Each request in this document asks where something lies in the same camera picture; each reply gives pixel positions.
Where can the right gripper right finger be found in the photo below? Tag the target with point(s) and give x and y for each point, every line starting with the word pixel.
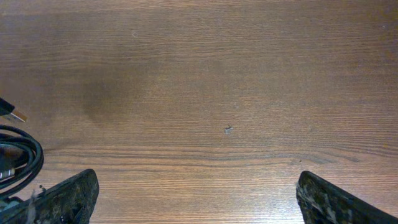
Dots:
pixel 320 201

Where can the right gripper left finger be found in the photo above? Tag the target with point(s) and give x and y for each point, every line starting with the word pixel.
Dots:
pixel 71 201

